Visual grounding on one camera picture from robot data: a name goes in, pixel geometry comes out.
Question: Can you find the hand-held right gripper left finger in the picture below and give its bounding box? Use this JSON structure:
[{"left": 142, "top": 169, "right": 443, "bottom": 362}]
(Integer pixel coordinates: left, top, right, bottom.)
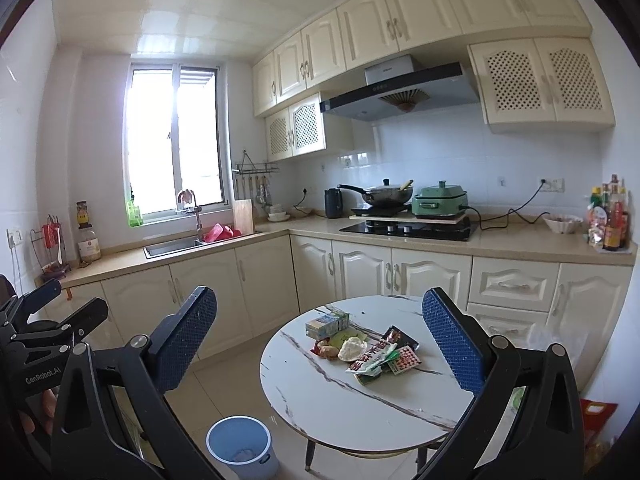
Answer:
[{"left": 50, "top": 285, "right": 226, "bottom": 480}]

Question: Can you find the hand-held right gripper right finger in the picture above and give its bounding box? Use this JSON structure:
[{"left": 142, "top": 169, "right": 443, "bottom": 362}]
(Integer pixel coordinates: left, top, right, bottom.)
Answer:
[{"left": 421, "top": 287, "right": 586, "bottom": 480}]

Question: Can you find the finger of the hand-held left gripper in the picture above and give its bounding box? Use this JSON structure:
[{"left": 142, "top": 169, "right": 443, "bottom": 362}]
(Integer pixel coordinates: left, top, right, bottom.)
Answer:
[
  {"left": 0, "top": 277, "right": 62, "bottom": 331},
  {"left": 12, "top": 297, "right": 109, "bottom": 347}
]

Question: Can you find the red dotted packet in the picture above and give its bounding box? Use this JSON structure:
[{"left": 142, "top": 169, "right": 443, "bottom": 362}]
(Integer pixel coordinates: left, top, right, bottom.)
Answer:
[{"left": 389, "top": 346, "right": 422, "bottom": 376}]

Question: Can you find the red white printed packet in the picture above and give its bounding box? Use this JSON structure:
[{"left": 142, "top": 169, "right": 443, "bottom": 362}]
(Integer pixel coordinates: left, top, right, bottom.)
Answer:
[{"left": 346, "top": 342, "right": 401, "bottom": 374}]

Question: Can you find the blue plastic waste bin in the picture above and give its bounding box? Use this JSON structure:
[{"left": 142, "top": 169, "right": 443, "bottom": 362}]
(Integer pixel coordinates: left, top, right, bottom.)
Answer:
[{"left": 206, "top": 416, "right": 279, "bottom": 480}]

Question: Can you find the person's left hand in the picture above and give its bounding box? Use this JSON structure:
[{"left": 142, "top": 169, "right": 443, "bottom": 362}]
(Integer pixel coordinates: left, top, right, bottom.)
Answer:
[{"left": 17, "top": 387, "right": 57, "bottom": 436}]

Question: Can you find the dark red snack packet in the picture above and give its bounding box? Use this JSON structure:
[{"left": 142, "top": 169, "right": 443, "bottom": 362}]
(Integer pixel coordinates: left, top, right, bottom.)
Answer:
[{"left": 382, "top": 326, "right": 419, "bottom": 350}]

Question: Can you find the large glass jar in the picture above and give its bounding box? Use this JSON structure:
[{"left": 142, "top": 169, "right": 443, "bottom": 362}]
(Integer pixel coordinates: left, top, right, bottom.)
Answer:
[{"left": 77, "top": 224, "right": 102, "bottom": 263}]

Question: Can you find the green white packet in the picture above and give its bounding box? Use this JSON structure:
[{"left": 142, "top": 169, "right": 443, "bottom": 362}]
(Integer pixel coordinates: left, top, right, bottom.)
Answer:
[{"left": 357, "top": 367, "right": 388, "bottom": 387}]

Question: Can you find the cream base cabinet row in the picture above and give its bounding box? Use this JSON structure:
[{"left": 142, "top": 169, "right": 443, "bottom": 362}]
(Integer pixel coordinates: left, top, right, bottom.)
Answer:
[{"left": 35, "top": 232, "right": 633, "bottom": 381}]

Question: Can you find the white crumpled tissue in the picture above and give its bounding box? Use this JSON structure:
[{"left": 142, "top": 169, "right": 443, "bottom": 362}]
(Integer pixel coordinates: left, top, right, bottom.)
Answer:
[{"left": 338, "top": 336, "right": 368, "bottom": 362}]

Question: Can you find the yellow green wrapper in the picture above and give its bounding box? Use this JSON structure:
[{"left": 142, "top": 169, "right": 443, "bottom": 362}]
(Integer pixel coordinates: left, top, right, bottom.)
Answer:
[{"left": 327, "top": 329, "right": 368, "bottom": 348}]

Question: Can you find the black gas stove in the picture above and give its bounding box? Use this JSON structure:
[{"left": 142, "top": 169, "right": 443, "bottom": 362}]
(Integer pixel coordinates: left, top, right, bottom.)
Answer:
[{"left": 339, "top": 220, "right": 473, "bottom": 242}]

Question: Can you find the steel faucet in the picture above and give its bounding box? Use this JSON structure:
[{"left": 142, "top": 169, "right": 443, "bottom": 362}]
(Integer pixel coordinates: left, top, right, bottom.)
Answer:
[{"left": 176, "top": 189, "right": 204, "bottom": 241}]

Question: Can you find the green yellow drink carton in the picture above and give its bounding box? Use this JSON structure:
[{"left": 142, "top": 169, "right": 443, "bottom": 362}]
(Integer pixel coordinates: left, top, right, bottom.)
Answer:
[{"left": 305, "top": 310, "right": 351, "bottom": 340}]

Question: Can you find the round white marble table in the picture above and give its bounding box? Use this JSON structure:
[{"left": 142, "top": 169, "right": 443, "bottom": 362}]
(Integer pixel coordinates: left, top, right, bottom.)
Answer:
[{"left": 259, "top": 294, "right": 476, "bottom": 473}]

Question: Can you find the wooden cutting board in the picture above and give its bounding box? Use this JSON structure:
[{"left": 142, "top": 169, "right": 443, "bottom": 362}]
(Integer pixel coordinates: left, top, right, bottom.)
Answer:
[{"left": 232, "top": 199, "right": 256, "bottom": 236}]

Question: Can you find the green electric cooker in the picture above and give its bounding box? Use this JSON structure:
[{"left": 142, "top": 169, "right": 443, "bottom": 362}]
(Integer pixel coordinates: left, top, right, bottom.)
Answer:
[{"left": 411, "top": 180, "right": 470, "bottom": 218}]

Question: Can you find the black induction cooker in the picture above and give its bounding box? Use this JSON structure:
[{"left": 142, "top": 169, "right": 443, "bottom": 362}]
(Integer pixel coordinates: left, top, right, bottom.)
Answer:
[{"left": 350, "top": 205, "right": 412, "bottom": 217}]

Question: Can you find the red bag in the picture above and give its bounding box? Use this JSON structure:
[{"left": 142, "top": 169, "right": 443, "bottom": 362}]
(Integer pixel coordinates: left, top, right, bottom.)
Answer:
[{"left": 580, "top": 398, "right": 618, "bottom": 441}]

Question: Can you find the white bowl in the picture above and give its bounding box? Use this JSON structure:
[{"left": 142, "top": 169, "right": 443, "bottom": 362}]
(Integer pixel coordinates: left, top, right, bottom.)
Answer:
[{"left": 543, "top": 214, "right": 584, "bottom": 235}]

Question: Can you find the black wok with lid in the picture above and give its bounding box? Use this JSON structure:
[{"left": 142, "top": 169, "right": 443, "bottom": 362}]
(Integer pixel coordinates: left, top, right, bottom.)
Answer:
[{"left": 337, "top": 178, "right": 415, "bottom": 208}]

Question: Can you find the black electric kettle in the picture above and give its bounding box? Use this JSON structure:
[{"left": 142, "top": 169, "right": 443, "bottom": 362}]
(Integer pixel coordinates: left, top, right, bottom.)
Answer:
[{"left": 324, "top": 188, "right": 344, "bottom": 219}]

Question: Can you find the hanging utensil rack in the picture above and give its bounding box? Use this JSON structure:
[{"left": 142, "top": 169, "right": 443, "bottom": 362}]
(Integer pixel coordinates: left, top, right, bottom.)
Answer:
[{"left": 232, "top": 149, "right": 280, "bottom": 206}]

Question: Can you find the sliding window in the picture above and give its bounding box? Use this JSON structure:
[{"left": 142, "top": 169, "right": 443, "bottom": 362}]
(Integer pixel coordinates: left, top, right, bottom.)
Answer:
[{"left": 122, "top": 61, "right": 228, "bottom": 218}]

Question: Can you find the cluster of sauce bottles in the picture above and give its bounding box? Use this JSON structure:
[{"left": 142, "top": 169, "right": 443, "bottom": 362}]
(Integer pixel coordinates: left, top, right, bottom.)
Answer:
[{"left": 585, "top": 174, "right": 630, "bottom": 252}]

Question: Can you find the cream lattice door cabinet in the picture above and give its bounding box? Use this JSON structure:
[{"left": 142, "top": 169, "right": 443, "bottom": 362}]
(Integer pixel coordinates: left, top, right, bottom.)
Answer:
[
  {"left": 467, "top": 37, "right": 617, "bottom": 134},
  {"left": 264, "top": 92, "right": 351, "bottom": 162}
]

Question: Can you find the black range hood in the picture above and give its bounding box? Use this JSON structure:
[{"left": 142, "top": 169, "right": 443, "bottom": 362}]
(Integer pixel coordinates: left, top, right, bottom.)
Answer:
[{"left": 319, "top": 54, "right": 481, "bottom": 122}]

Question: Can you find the cream upper cabinet row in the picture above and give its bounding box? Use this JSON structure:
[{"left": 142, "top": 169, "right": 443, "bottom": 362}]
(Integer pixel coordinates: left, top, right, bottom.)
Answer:
[{"left": 251, "top": 0, "right": 593, "bottom": 119}]

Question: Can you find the wire rack with red utensils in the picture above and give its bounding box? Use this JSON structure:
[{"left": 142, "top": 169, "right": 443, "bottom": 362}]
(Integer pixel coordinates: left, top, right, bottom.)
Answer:
[{"left": 30, "top": 214, "right": 71, "bottom": 278}]

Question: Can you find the black power cable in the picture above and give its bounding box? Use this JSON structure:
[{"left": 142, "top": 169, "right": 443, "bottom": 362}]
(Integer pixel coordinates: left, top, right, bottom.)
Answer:
[{"left": 467, "top": 179, "right": 551, "bottom": 233}]

